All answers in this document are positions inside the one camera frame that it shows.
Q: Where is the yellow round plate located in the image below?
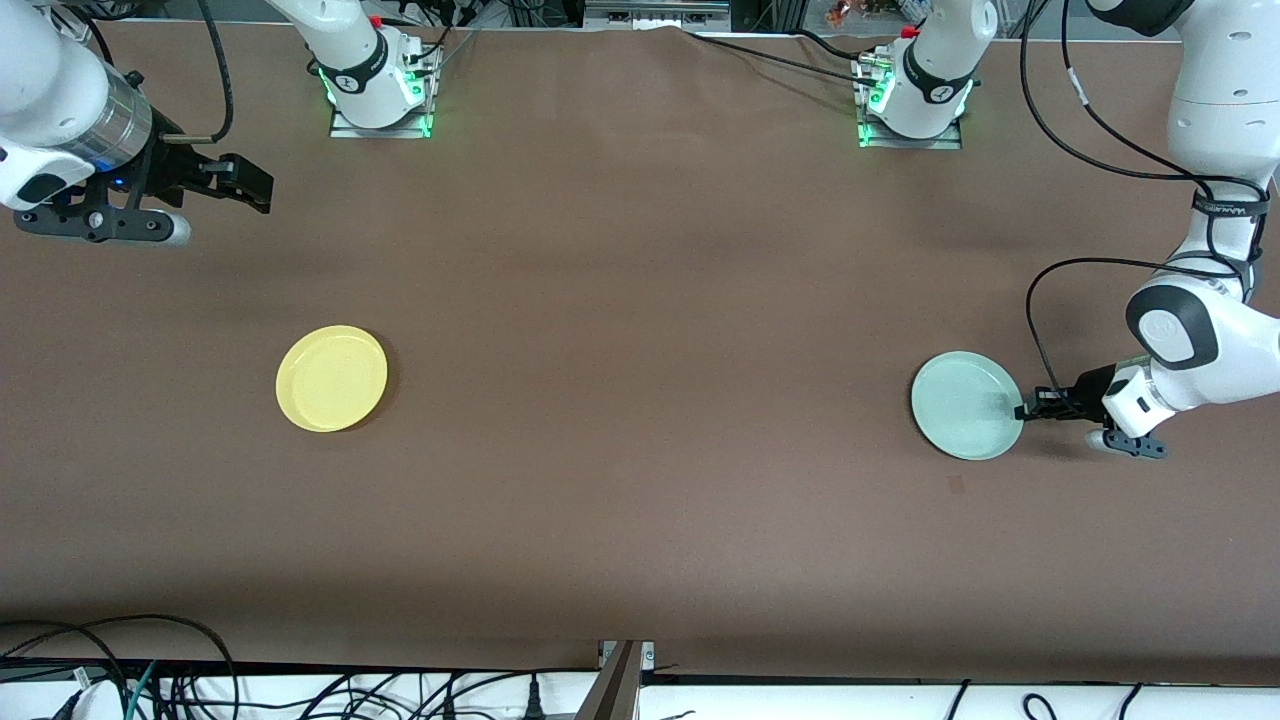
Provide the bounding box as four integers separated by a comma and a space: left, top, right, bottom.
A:
275, 324, 389, 434

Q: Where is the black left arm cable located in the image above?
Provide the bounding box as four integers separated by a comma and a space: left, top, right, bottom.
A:
1018, 0, 1276, 396

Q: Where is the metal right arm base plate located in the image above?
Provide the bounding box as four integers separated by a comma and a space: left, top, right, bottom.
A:
328, 42, 442, 140

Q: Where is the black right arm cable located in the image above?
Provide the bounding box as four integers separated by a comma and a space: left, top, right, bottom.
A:
195, 0, 237, 147

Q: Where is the green cable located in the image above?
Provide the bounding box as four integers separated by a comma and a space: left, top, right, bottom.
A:
124, 660, 159, 720

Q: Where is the white lower bench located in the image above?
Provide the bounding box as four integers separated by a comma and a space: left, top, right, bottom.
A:
0, 668, 1280, 720

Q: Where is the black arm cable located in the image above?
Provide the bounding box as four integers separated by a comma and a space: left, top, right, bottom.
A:
1018, 0, 1276, 396
195, 0, 237, 147

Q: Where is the table cover sheet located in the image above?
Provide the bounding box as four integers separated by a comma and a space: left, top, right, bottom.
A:
0, 20, 1280, 686

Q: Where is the pale green round plate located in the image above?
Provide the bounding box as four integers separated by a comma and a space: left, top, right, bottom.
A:
910, 351, 1025, 462

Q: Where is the silver metal frame bar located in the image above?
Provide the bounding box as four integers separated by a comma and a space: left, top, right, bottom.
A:
583, 0, 733, 31

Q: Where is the grey metal frame profile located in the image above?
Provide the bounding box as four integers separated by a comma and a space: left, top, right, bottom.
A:
572, 640, 657, 720

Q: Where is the black arched floor cable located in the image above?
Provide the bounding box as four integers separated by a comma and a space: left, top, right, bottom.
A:
0, 613, 239, 701

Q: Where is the long black table cable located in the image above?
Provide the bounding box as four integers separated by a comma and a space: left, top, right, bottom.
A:
685, 30, 881, 89

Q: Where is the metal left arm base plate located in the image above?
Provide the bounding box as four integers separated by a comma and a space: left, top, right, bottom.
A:
853, 52, 967, 152

